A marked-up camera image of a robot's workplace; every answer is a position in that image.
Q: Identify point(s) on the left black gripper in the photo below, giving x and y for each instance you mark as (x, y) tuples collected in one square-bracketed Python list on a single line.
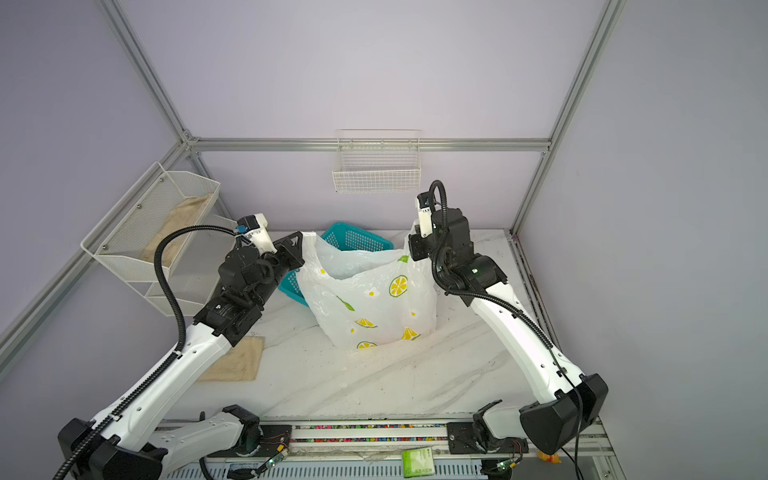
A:
[(292, 255)]

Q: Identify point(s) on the white wire wall basket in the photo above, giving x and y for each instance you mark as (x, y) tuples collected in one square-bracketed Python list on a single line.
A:
[(377, 161)]

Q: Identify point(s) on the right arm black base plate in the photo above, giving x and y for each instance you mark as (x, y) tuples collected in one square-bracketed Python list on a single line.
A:
[(464, 438)]

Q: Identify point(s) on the orange toy right rail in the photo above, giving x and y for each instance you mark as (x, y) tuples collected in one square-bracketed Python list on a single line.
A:
[(549, 458)]

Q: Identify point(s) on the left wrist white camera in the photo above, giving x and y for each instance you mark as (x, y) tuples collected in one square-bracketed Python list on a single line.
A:
[(253, 230)]

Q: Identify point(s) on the upper white mesh shelf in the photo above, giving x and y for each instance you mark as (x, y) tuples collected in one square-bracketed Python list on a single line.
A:
[(121, 239)]

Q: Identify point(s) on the lower white mesh shelf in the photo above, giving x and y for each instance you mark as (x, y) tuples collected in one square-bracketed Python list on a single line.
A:
[(195, 274)]

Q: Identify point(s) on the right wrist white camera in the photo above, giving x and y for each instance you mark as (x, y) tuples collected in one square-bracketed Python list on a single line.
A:
[(424, 210)]

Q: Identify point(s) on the beige glove in shelf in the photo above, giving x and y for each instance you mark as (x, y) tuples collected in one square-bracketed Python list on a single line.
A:
[(184, 214)]

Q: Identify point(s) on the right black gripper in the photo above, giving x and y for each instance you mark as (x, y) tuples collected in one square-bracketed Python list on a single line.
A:
[(414, 249)]

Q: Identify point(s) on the white mesh shelf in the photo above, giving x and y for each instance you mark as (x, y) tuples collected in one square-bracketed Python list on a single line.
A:
[(121, 239), (195, 274)]

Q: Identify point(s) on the green small box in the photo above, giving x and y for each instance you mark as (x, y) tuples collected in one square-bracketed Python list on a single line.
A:
[(418, 463)]

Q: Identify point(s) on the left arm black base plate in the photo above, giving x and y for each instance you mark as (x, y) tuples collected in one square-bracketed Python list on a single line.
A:
[(264, 442)]

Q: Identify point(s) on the wrist white camera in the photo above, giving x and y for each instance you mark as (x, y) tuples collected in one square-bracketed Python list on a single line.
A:
[(253, 230), (424, 210)]

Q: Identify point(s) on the beige glove on table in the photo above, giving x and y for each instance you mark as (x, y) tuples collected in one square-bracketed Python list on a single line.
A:
[(241, 364)]

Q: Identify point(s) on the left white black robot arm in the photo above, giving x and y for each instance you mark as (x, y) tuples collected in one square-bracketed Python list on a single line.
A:
[(121, 441)]

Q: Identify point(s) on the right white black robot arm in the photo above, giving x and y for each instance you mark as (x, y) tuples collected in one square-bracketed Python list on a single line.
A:
[(566, 400)]

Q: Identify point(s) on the aluminium mounting rail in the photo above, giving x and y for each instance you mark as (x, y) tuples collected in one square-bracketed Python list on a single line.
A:
[(333, 440)]

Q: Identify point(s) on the white plastic bag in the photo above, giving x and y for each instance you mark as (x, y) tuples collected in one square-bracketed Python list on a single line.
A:
[(363, 299)]

